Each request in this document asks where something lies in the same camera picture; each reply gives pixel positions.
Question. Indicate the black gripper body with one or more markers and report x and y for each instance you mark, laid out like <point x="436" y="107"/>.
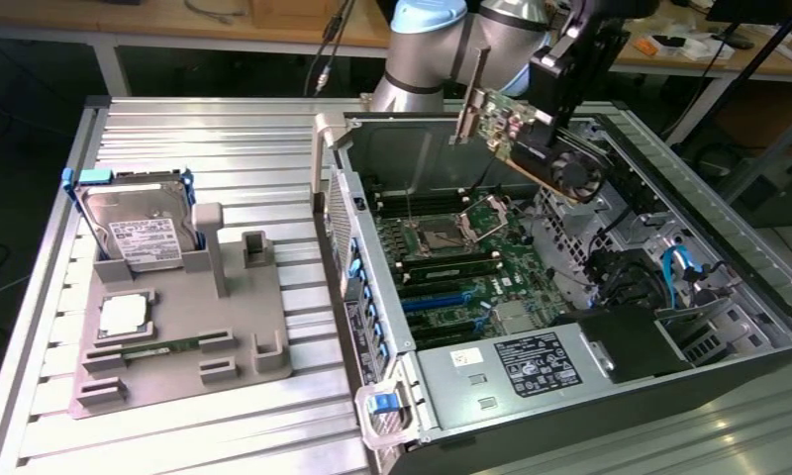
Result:
<point x="607" y="15"/>

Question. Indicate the green GPU with black fan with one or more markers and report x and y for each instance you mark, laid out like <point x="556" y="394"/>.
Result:
<point x="578" y="173"/>

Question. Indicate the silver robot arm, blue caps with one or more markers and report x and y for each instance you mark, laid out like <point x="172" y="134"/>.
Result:
<point x="423" y="64"/>

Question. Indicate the black expansion slot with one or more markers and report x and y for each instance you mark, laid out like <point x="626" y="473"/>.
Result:
<point x="442" y="322"/>
<point x="435" y="291"/>
<point x="446" y="336"/>

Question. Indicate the blue expansion slot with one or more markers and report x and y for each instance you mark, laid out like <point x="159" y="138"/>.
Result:
<point x="435" y="302"/>

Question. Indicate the small orange object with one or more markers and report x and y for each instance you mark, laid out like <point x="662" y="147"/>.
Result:
<point x="647" y="47"/>

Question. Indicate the black foam block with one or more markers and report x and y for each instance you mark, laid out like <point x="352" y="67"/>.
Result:
<point x="670" y="40"/>

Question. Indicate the white plastic part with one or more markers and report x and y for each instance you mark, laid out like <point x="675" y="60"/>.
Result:
<point x="694" y="47"/>

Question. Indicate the black tripod pole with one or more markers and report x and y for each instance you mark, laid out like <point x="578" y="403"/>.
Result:
<point x="753" y="64"/>

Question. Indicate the silver socket cover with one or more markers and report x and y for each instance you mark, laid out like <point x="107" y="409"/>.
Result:
<point x="494" y="206"/>

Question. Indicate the black monitor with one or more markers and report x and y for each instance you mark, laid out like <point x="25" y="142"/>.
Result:
<point x="766" y="7"/>

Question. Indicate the silver perforated drive cage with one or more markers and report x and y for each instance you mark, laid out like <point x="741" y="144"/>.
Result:
<point x="567" y="222"/>

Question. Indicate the thin metal locking lever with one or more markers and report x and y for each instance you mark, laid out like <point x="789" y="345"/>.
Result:
<point x="410" y="208"/>

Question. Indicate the CPU socket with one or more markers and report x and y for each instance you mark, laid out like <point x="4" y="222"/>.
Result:
<point x="439" y="240"/>

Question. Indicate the green motherboard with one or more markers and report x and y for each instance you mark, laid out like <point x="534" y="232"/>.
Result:
<point x="522" y="277"/>

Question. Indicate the RAM stick with white labels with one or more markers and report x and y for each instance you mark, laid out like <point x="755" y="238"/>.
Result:
<point x="452" y="270"/>

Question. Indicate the black floor unit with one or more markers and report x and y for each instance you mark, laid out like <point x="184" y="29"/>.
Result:
<point x="786" y="198"/>

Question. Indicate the brown cardboard box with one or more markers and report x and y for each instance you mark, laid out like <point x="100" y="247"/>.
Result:
<point x="284" y="12"/>

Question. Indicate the silver chipset heatsink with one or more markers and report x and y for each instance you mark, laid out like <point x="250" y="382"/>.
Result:
<point x="511" y="316"/>

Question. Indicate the silver disk bay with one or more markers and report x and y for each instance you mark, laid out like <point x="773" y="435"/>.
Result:
<point x="706" y="341"/>

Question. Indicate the silver power supply with labels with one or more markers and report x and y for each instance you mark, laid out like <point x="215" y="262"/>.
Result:
<point x="448" y="386"/>

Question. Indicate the black and silver PC case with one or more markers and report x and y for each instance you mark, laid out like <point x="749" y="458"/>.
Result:
<point x="699" y="396"/>

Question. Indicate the blue case release latch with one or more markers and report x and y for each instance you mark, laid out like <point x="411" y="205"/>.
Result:
<point x="380" y="403"/>

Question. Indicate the silver hard disk, blue carrier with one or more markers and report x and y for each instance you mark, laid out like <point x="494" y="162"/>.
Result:
<point x="139" y="232"/>

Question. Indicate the gray plastic parts rack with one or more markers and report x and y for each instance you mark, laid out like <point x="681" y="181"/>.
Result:
<point x="171" y="316"/>

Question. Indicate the bare green RAM stick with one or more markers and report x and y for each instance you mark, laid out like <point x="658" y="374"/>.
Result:
<point x="162" y="346"/>

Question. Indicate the silver CPU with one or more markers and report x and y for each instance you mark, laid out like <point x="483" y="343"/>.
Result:
<point x="125" y="316"/>

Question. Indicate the wooden desk, white frame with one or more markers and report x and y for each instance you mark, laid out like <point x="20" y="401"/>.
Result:
<point x="139" y="20"/>
<point x="766" y="64"/>

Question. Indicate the black plastic air duct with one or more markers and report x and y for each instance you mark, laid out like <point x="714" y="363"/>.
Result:
<point x="627" y="341"/>

